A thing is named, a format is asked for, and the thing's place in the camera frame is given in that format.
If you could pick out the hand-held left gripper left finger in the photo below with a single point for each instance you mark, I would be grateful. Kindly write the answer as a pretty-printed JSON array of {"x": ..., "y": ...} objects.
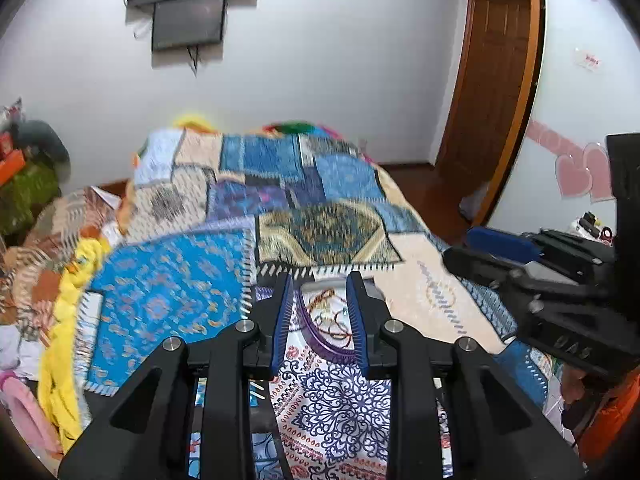
[{"x": 285, "y": 310}]

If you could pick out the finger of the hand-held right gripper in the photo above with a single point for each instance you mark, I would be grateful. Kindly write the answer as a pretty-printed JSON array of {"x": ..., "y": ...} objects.
[
  {"x": 500, "y": 242},
  {"x": 480, "y": 267}
]

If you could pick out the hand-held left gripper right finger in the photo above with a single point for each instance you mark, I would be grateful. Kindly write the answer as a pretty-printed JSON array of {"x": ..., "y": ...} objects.
[{"x": 355, "y": 310}]

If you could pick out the purple heart-shaped box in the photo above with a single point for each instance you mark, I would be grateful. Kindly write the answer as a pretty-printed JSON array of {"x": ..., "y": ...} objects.
[{"x": 320, "y": 340}]

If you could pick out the person's right hand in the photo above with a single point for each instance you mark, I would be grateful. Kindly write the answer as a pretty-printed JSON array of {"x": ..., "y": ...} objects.
[{"x": 575, "y": 385}]

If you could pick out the pink heart stickers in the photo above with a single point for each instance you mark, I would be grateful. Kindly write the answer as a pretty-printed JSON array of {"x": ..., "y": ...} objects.
[{"x": 575, "y": 175}]

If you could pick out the patchwork blanket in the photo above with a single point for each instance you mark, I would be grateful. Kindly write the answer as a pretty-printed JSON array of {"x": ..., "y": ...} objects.
[{"x": 320, "y": 200}]

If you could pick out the brown wooden door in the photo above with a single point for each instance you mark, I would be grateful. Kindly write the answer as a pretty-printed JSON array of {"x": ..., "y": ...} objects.
[{"x": 490, "y": 90}]

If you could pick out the white sliding wardrobe door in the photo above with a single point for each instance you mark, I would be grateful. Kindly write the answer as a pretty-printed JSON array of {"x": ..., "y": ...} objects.
[{"x": 575, "y": 100}]

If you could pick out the colourful bright blanket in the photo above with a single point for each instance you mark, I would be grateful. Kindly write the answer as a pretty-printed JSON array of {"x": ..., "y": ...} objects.
[{"x": 290, "y": 127}]

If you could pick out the paper note with red print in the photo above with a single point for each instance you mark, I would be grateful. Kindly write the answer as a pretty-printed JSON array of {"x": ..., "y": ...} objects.
[{"x": 589, "y": 60}]

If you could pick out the yellow cloth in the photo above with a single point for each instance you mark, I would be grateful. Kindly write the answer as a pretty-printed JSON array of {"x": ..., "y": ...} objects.
[{"x": 65, "y": 320}]

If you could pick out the orange striped blanket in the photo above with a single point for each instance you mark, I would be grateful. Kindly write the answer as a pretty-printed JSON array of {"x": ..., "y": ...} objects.
[{"x": 50, "y": 240}]

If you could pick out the green cloth-covered stand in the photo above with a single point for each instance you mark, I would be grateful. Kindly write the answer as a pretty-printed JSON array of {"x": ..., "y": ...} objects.
[{"x": 27, "y": 197}]

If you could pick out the grey plush pillow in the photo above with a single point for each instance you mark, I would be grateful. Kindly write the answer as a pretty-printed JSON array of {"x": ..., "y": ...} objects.
[{"x": 45, "y": 140}]

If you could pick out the small black monitor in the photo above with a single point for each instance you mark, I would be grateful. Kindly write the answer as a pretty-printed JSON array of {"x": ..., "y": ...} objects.
[{"x": 189, "y": 22}]

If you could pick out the orange box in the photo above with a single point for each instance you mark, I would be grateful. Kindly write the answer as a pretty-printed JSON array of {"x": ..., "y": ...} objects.
[{"x": 10, "y": 167}]

